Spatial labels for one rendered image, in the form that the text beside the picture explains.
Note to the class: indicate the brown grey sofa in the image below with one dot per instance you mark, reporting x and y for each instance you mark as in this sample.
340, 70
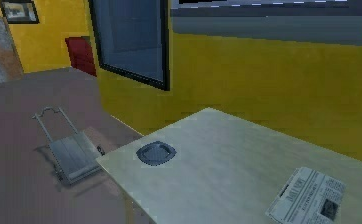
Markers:
0, 53

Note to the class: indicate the folded newspaper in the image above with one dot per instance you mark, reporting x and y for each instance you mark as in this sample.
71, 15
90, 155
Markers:
309, 200

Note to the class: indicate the black framed window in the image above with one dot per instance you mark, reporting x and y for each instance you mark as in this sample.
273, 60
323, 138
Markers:
132, 40

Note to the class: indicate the pale wooden table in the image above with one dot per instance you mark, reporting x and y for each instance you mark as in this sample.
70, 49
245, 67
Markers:
222, 160

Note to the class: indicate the dark red armchair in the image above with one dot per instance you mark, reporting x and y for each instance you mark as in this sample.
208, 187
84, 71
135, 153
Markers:
81, 55

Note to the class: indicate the grey metal chair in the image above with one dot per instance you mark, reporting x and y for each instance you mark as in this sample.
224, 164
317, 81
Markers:
72, 155

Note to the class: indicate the wide grey window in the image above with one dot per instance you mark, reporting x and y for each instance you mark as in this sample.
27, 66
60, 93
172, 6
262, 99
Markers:
272, 23

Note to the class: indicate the grey square bowl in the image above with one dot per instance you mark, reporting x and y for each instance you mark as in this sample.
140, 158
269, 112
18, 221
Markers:
155, 153

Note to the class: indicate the black framed picture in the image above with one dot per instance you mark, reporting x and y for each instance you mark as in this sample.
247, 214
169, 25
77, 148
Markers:
19, 11

